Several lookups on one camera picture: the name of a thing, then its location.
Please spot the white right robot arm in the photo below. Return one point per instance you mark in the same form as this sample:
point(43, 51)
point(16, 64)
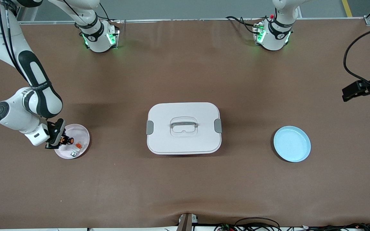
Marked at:
point(40, 99)

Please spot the pink round plate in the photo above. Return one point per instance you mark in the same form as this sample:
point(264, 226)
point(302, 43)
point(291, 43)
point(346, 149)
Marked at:
point(80, 134)

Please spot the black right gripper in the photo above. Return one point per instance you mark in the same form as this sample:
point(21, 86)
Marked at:
point(63, 140)

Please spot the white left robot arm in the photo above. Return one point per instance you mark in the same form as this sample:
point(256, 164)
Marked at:
point(273, 40)

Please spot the black and orange push-button switch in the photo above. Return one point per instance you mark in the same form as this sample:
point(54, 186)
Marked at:
point(67, 140)

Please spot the white and orange switch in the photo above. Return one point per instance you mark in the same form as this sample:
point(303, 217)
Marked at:
point(78, 148)

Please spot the light blue round plate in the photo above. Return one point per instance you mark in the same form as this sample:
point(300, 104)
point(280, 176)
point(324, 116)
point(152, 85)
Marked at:
point(291, 144)

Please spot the white lidded storage box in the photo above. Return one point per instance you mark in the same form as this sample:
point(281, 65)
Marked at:
point(184, 128)

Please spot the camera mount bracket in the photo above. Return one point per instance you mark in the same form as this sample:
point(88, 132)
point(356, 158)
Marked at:
point(185, 223)

